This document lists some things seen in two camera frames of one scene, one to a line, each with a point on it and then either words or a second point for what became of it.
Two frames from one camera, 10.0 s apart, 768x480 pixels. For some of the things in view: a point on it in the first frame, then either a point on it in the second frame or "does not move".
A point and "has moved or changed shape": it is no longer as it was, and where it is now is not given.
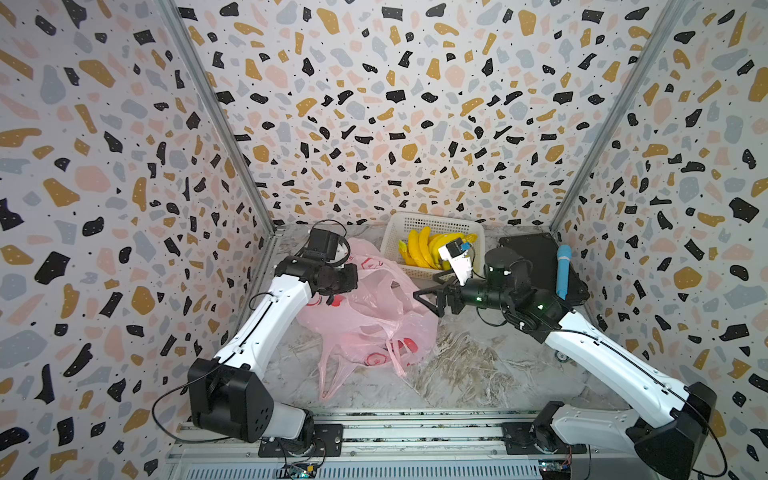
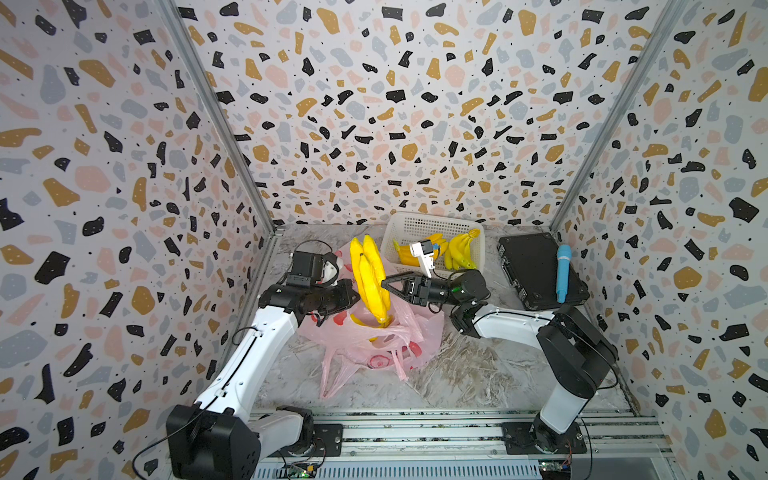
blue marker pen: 564,256 does not move
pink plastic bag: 387,314 has moved or changed shape
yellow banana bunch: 419,248 -> 370,276
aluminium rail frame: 397,445 does not move
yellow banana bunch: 436,241 -> 406,257
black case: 541,251 does not move
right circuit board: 555,469 does not move
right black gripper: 454,291 -> 423,290
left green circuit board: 299,471 does not move
